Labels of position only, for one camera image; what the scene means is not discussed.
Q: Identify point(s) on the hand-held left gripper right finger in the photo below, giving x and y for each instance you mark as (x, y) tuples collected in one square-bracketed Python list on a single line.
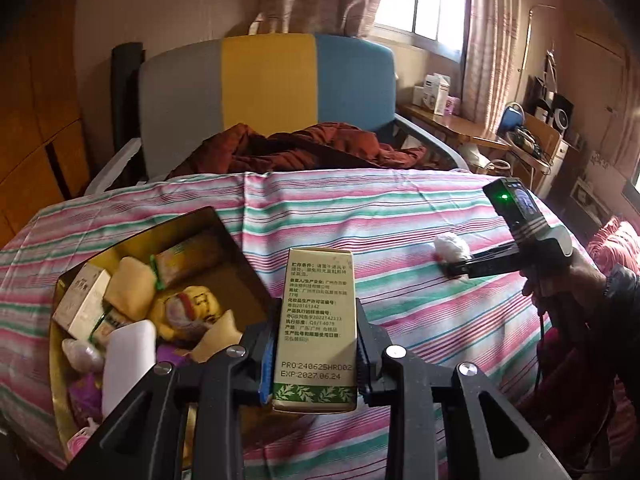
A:
[(364, 360)]

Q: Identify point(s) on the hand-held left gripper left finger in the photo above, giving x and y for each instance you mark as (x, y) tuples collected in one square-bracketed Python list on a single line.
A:
[(267, 375)]

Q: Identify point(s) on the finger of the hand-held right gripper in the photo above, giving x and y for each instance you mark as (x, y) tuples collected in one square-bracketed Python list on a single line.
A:
[(485, 267), (495, 252)]

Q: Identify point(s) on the white plastic bag ball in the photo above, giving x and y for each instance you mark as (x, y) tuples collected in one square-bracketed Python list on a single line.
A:
[(452, 246)]

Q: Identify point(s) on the large yellow sponge cake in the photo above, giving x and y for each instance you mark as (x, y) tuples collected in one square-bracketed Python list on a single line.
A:
[(222, 337)]

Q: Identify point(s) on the cream medicine box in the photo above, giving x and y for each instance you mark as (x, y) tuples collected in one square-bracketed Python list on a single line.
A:
[(315, 310), (82, 300)]

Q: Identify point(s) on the yellow plush toy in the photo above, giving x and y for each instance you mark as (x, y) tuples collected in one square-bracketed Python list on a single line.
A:
[(195, 310)]

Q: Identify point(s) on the gold metal tray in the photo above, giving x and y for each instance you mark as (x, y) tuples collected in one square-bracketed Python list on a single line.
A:
[(237, 267)]

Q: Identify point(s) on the green edged cracker packet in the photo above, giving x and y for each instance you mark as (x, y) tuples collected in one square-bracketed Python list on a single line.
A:
[(112, 332), (190, 257)]

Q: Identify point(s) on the small yellow sponge cake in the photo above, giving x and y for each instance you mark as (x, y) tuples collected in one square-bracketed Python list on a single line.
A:
[(130, 285)]

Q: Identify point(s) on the pinkish plastic bag ball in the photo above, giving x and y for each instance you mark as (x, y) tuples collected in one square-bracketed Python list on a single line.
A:
[(82, 355)]

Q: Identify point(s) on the person's right hand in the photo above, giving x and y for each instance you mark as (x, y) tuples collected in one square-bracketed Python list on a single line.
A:
[(580, 285)]

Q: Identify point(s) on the striped bed sheet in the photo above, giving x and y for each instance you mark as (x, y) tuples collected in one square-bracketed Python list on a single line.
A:
[(400, 310)]

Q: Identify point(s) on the framed picture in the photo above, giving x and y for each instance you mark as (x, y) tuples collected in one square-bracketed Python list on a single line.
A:
[(587, 200)]

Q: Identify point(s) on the red striped pillow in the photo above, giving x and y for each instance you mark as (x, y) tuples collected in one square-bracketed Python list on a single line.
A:
[(617, 240)]

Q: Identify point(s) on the red cloth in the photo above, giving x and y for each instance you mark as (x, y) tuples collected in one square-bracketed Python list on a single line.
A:
[(565, 360)]

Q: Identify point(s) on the wooden desk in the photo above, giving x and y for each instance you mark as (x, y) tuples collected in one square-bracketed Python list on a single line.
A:
[(460, 127)]

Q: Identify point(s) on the blue bag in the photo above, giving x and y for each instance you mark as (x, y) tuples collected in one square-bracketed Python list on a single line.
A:
[(511, 117)]

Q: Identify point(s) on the black speaker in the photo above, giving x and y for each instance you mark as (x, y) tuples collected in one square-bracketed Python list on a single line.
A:
[(562, 110)]

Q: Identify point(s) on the pink carton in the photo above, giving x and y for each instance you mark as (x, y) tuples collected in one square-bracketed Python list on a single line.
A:
[(453, 106)]

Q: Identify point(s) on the white carton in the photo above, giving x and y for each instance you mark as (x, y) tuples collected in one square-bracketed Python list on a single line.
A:
[(437, 92)]

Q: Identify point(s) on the pink small packet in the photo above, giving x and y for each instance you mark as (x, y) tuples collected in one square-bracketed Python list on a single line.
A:
[(82, 440)]

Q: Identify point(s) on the reddish brown blanket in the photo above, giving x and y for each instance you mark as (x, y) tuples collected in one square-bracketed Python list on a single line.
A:
[(310, 145)]

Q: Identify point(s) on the window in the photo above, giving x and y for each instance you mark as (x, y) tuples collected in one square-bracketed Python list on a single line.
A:
[(425, 0)]

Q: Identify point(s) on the black rolled mat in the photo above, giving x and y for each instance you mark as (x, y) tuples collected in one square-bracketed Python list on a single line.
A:
[(125, 90)]

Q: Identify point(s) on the wooden wardrobe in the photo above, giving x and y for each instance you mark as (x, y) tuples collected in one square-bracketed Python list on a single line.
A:
[(40, 110)]

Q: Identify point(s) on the grey bed side rail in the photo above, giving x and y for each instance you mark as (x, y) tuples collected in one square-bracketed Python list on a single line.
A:
[(430, 140)]

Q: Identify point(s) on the white bed side rail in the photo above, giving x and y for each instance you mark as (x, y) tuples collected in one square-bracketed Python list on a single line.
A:
[(112, 165)]

